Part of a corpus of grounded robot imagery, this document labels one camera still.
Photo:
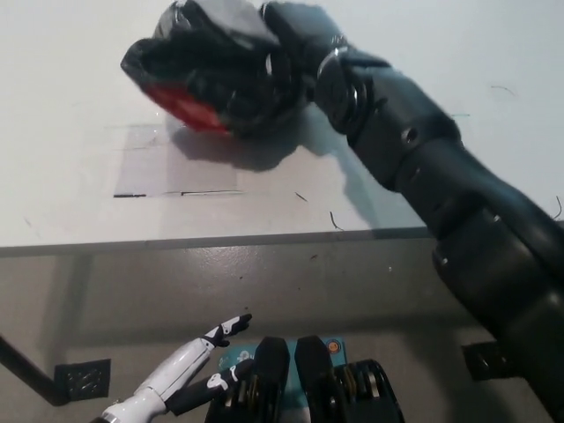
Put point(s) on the black and white right hand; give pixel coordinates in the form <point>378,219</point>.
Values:
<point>304,39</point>

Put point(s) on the white and black left hand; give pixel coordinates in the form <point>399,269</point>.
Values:
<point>176,370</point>

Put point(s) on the black plastic bag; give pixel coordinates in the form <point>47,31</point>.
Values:
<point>211,75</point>

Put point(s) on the teal box on robot body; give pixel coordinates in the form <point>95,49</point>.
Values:
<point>337,348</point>

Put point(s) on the black floor tape patch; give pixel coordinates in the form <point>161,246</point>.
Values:
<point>480,359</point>
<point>86,379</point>

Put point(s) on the black table leg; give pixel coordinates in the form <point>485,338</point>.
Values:
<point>26,368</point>

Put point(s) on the clear tape sheet on table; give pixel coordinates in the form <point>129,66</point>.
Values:
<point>145,167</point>

